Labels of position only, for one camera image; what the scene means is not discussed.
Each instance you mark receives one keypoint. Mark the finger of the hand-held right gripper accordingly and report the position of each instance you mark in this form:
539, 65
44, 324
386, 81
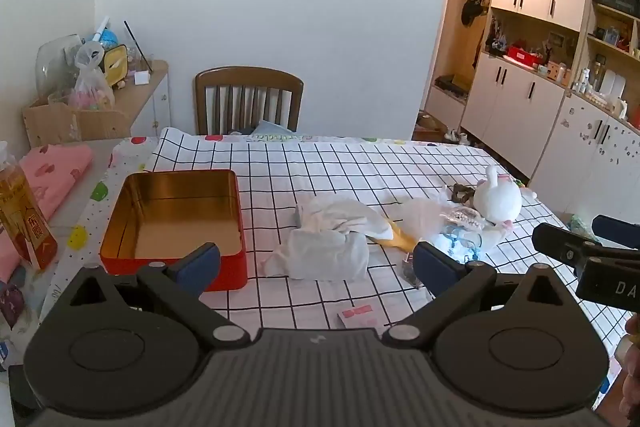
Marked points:
562, 243
620, 232

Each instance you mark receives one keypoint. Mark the red tin box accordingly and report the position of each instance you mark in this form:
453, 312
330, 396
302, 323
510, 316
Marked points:
150, 227

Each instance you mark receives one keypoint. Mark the yellow tissue box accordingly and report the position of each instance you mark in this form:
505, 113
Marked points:
117, 66

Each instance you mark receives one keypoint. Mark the white black-grid tablecloth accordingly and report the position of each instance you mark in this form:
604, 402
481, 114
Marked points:
325, 167

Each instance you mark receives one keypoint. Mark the white wooden cabinet wall unit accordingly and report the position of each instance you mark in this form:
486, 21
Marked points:
540, 92

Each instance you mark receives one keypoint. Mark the amber tea bottle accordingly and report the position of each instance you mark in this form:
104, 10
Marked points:
22, 212

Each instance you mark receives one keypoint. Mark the small dark packet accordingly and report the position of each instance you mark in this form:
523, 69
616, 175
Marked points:
410, 272

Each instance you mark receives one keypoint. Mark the black hanging bag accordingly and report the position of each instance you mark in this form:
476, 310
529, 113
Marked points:
472, 9

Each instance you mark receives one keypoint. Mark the white gauze cloth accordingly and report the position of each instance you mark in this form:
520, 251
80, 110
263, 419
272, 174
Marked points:
325, 247

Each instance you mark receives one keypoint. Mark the thin black stick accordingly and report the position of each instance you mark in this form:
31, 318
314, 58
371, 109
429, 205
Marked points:
137, 44

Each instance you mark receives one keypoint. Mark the white tube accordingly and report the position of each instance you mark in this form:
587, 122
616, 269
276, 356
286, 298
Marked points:
100, 29

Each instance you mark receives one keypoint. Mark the plastic bag of colourful toys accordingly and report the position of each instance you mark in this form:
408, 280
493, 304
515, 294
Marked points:
92, 87

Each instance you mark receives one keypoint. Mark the dark item on chair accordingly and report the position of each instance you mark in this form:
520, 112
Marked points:
240, 132

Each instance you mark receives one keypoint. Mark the light wooden side cabinet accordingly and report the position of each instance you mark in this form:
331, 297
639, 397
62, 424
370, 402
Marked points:
147, 97

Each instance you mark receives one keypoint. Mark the white floral cloth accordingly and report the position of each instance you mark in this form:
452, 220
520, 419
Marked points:
465, 218

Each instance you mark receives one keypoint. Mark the dark brown patterned cloth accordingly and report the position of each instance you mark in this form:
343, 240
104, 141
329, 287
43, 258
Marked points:
462, 193

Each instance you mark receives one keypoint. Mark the yellow soft toy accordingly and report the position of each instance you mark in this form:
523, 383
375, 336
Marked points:
397, 237

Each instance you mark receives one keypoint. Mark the blue ball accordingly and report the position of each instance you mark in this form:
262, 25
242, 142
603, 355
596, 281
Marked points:
109, 39

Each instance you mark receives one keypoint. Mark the cardboard box with clutter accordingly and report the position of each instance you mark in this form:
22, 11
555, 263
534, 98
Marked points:
65, 124

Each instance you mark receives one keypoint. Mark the small white box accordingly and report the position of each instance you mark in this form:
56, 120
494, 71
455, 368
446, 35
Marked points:
141, 78

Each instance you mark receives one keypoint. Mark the white polka dot tablecloth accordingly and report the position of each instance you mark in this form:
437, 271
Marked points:
97, 212

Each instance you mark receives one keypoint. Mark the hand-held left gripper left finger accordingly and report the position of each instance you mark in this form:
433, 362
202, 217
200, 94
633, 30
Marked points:
197, 264

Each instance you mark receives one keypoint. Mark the small pink paper packet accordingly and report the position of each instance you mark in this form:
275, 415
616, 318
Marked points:
357, 314

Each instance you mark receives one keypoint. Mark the light blue cloth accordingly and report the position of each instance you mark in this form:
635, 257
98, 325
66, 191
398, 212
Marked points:
272, 129

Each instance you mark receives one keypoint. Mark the clear plastic bag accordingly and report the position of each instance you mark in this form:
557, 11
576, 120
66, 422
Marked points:
425, 212

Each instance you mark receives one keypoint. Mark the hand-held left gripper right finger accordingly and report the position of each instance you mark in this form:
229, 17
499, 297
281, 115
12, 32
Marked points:
437, 267

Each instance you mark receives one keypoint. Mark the brown wooden chair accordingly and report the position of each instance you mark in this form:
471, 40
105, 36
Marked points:
248, 99

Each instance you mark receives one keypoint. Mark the white shoe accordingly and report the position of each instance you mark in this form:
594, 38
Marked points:
451, 134
464, 138

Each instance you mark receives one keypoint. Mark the pink printed blanket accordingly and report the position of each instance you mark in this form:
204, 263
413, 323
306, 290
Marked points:
55, 177

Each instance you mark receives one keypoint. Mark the red storage box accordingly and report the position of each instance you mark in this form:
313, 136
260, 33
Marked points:
520, 54

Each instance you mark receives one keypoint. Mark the clear glass bowl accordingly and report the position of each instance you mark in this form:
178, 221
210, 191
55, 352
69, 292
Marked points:
55, 59

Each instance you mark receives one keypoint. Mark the white plush rabbit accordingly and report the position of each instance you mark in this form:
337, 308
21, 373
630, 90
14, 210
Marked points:
497, 202

